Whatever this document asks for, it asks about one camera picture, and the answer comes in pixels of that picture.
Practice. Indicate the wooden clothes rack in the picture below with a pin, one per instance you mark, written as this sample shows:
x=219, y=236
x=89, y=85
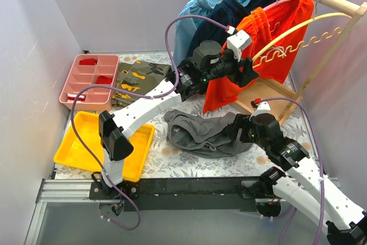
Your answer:
x=263, y=27

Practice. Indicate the cream yellow hanger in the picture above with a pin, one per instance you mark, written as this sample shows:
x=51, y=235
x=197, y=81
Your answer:
x=281, y=52

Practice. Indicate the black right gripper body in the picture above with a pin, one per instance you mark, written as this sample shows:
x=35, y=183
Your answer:
x=238, y=129

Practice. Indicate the light blue shorts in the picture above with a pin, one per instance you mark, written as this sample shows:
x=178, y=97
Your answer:
x=190, y=32

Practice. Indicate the red sock compartment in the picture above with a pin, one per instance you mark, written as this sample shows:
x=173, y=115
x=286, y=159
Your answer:
x=104, y=80
x=88, y=62

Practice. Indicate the grey shorts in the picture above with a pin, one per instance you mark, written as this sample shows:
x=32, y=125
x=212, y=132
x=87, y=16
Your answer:
x=203, y=137

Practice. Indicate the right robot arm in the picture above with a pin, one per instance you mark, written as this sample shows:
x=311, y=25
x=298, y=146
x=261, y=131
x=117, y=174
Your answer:
x=297, y=179

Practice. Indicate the red sock middle compartment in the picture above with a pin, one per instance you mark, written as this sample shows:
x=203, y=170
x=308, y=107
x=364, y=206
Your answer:
x=104, y=80

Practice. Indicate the red white striped sock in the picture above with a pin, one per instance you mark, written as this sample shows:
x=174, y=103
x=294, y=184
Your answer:
x=77, y=97

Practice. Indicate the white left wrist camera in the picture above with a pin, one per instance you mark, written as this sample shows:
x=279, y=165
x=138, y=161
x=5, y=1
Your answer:
x=238, y=42

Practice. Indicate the red sock back compartment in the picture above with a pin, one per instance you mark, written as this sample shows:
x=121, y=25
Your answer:
x=88, y=62

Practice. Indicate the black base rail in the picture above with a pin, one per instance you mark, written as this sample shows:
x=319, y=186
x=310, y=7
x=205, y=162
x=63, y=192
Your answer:
x=245, y=194

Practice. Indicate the camouflage shorts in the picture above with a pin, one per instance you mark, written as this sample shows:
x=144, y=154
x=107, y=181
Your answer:
x=139, y=78

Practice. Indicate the yellow plastic tray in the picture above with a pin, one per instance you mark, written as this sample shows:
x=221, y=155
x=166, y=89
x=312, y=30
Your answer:
x=73, y=161

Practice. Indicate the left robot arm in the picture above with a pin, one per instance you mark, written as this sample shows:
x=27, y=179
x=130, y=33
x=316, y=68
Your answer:
x=209, y=62

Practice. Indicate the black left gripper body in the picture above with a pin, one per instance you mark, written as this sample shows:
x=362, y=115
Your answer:
x=244, y=70

